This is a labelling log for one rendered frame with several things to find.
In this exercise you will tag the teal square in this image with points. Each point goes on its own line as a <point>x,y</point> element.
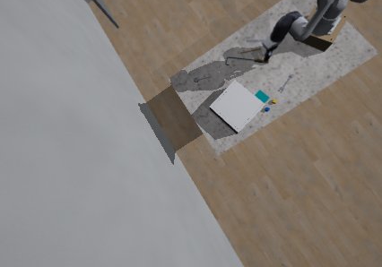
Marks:
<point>262,96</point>

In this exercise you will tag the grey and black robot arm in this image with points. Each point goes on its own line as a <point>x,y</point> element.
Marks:
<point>300,28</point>

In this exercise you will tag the steel hook with wooden handle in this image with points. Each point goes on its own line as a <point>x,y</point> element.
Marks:
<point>256,60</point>

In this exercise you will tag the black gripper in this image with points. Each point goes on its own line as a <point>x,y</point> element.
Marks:
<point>268,54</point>

